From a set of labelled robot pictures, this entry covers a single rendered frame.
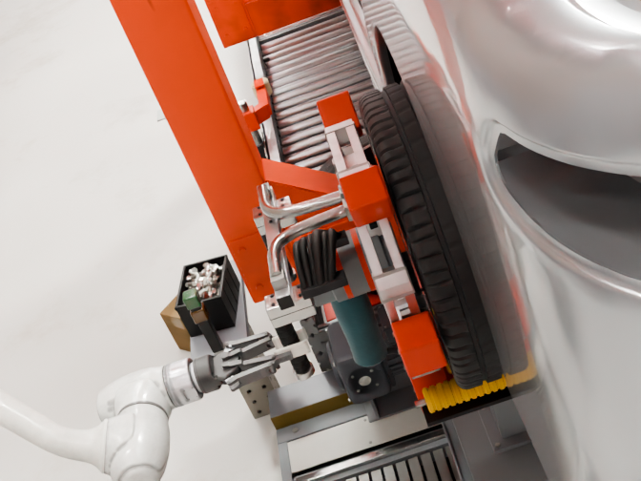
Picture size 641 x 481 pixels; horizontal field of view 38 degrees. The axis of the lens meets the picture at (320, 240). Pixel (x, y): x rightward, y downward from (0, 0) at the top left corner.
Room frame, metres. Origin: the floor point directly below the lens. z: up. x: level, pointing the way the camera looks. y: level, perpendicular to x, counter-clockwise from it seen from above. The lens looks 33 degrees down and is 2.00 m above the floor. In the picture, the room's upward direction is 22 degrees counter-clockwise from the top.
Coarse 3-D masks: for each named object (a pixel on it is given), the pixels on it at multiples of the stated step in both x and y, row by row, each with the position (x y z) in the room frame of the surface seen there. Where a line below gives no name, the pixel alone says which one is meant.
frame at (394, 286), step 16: (336, 128) 1.70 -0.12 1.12; (352, 128) 1.67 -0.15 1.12; (336, 144) 1.63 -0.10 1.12; (352, 144) 1.61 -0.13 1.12; (336, 160) 1.57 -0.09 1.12; (384, 224) 1.41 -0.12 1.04; (368, 240) 1.40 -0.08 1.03; (368, 256) 1.39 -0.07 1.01; (400, 256) 1.37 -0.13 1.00; (384, 272) 1.36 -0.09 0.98; (400, 272) 1.35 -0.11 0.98; (384, 288) 1.34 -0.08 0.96; (400, 288) 1.34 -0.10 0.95; (384, 304) 1.34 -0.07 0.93; (400, 304) 1.70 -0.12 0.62; (416, 304) 1.33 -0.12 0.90
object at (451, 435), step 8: (448, 424) 1.74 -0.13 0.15; (448, 432) 1.71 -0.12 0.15; (456, 432) 1.70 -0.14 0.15; (448, 440) 1.67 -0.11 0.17; (456, 440) 1.68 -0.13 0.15; (456, 448) 1.65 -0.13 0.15; (456, 456) 1.63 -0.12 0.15; (464, 456) 1.62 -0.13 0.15; (456, 464) 1.59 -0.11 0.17; (464, 464) 1.60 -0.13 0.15; (464, 472) 1.57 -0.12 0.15; (464, 480) 1.55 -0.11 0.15; (472, 480) 1.54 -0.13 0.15
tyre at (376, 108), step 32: (384, 96) 1.65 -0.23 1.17; (384, 128) 1.53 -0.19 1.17; (416, 128) 1.49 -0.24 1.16; (384, 160) 1.46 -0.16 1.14; (416, 160) 1.43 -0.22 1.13; (416, 192) 1.39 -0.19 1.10; (416, 224) 1.35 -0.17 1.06; (448, 224) 1.33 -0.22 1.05; (416, 256) 1.33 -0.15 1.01; (448, 256) 1.31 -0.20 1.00; (448, 288) 1.28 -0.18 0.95; (448, 320) 1.27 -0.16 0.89; (480, 320) 1.27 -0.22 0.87; (448, 352) 1.29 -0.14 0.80; (480, 352) 1.28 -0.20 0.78; (480, 384) 1.34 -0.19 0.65
